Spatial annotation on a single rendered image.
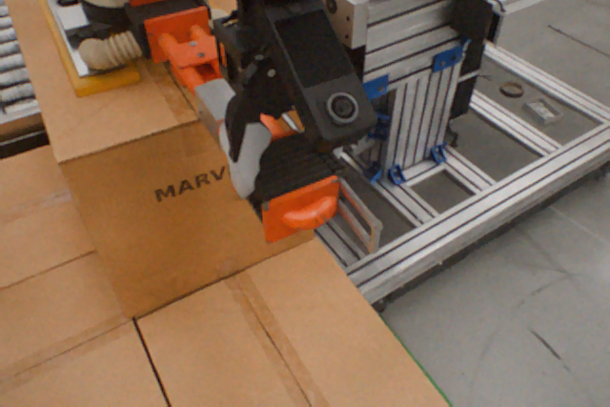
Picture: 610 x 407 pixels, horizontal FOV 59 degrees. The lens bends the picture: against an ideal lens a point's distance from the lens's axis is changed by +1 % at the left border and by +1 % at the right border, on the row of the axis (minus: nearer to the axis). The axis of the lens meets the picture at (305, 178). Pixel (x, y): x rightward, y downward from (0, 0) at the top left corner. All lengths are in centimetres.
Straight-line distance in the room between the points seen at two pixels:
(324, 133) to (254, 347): 70
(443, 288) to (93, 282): 107
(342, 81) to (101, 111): 54
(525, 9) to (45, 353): 109
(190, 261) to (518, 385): 102
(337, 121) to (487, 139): 166
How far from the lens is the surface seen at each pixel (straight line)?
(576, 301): 189
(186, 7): 77
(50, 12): 112
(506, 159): 193
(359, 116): 36
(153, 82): 89
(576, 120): 221
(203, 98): 59
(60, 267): 120
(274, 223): 47
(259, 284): 107
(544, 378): 171
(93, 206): 85
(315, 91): 36
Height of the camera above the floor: 143
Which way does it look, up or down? 44 degrees down
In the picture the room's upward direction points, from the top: straight up
